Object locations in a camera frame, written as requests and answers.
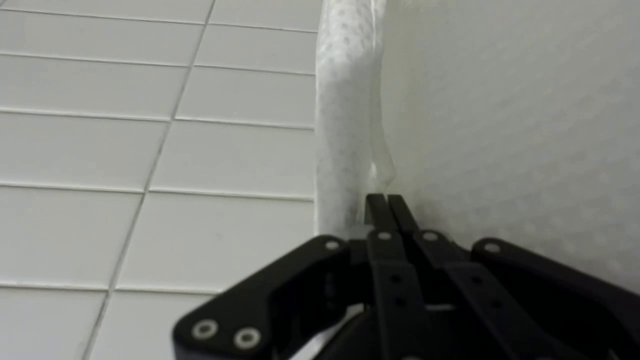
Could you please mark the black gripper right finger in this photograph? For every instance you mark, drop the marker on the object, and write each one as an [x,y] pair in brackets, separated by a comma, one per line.
[520,300]

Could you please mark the white textured shower curtain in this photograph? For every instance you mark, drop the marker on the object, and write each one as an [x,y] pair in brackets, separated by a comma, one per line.
[500,121]

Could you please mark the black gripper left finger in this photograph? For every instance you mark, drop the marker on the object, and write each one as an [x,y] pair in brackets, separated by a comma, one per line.
[281,292]

